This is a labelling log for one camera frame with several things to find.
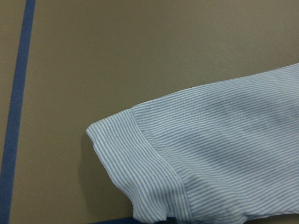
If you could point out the blue striped button shirt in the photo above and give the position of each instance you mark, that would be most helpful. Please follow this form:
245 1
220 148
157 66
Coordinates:
220 153

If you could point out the brown table cover mat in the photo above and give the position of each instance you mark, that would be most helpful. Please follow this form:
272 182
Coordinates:
89 59

